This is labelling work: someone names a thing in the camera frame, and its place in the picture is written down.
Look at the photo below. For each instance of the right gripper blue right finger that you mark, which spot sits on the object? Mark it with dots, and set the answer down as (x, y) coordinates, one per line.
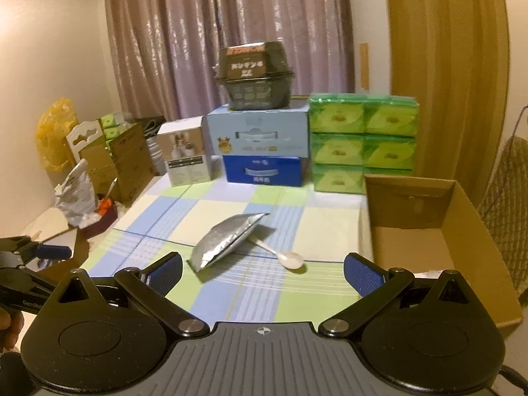
(378, 289)

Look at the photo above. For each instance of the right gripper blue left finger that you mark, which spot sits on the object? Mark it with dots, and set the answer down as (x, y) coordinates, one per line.
(147, 288)

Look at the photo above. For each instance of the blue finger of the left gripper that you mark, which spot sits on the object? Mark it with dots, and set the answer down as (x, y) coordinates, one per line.
(45, 251)

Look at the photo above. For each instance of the silver foil pouch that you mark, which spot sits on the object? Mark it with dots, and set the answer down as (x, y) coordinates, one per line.
(223, 239)

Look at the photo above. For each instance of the white plastic spoon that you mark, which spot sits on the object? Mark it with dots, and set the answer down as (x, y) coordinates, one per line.
(289, 260)

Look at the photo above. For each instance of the person's left hand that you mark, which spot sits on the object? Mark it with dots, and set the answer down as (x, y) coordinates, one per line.
(11, 325)

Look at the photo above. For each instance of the crumpled silver bag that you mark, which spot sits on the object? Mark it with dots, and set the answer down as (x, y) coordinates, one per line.
(76, 197)

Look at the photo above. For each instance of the checkered tablecloth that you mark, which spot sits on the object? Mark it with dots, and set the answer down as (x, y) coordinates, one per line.
(250, 253)

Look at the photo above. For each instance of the brown cardboard box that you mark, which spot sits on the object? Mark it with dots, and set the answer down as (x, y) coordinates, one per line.
(430, 225)

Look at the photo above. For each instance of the brown cardboard boxes on side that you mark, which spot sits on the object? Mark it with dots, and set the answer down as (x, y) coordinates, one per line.
(121, 167)

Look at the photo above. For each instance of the yellow plastic bag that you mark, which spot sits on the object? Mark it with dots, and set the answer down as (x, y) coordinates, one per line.
(53, 127)

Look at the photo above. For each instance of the white beige product box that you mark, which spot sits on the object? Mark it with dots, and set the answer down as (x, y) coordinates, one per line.
(184, 152)

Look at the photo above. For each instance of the quilted beige chair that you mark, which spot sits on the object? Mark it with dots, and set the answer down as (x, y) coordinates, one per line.
(504, 212)

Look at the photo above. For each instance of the dark blue milk carton box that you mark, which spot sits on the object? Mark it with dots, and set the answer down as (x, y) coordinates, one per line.
(264, 170)

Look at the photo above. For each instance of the green tissue pack bundle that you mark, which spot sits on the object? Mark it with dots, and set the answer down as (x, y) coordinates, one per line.
(352, 135)

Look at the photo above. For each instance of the light blue milk carton box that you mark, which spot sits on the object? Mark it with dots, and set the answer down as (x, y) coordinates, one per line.
(275, 132)

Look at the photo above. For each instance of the black instant noodle bowl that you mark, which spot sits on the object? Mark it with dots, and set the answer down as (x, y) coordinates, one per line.
(255, 76)

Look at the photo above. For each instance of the wooden door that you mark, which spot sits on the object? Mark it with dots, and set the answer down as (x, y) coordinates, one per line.
(453, 57)

